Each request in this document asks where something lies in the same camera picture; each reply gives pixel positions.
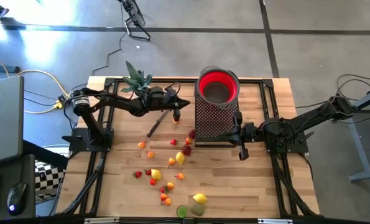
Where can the grey desk top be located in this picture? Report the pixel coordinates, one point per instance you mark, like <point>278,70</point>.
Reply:
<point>2,121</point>

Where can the yellow toy lemon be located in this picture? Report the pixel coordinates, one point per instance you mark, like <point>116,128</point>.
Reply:
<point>156,174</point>
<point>200,198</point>
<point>180,158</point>

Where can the black floor fan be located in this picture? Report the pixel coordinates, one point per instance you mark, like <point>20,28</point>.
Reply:
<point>135,14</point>

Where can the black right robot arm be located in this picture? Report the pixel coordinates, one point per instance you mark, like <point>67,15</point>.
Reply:
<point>309,118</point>

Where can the potted aloe plant white pot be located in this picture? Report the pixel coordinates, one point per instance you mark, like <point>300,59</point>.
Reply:
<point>134,74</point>

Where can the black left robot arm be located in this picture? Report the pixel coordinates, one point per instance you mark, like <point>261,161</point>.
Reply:
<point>116,101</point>

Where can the green toy kiwi half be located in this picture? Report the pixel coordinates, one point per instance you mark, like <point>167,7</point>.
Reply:
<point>182,211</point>

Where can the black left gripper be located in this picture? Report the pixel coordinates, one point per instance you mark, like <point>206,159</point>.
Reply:
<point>163,101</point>

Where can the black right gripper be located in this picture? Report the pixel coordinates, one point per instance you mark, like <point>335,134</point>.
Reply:
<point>250,132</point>

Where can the black kitchen knife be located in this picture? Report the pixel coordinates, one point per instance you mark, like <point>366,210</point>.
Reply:
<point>156,126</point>

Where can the dark floor power strip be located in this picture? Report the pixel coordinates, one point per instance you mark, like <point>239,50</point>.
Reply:
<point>4,68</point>

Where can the white yellow power plugs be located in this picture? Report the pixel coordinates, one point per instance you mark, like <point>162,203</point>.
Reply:
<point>59,105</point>

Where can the red toy strawberry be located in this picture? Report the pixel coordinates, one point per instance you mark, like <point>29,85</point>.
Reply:
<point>162,189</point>
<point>173,142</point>
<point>137,174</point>
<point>147,172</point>

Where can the small orange toy fruit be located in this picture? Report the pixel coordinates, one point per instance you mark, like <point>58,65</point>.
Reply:
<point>180,176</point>
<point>175,122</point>
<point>188,141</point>
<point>150,154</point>
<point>168,202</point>
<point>171,161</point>
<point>170,185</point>
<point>141,145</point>
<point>163,196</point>

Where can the dark red toy pomegranate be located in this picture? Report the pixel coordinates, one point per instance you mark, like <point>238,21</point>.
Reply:
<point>186,150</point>

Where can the black perforated metal shelf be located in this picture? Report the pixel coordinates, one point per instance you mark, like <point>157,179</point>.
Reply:
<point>215,124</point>

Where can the small red toy tomato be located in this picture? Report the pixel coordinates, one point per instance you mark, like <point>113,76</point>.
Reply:
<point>153,182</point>

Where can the black white checkered board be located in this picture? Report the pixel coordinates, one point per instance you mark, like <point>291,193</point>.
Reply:
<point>48,179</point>

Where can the silver metal bracket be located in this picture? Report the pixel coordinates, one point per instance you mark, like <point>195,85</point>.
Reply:
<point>275,221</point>
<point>101,220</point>

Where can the dark red toy plum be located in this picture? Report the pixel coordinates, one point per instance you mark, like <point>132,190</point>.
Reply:
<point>191,134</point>

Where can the black desk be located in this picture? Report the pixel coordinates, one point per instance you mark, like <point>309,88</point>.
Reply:
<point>30,168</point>

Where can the brown whole toy kiwi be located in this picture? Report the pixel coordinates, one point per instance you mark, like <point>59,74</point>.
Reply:
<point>197,209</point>

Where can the red grey collapsible colander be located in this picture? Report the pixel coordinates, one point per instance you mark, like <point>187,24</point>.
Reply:
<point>203,82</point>

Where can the grey metal table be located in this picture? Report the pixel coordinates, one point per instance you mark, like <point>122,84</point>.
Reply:
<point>365,175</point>

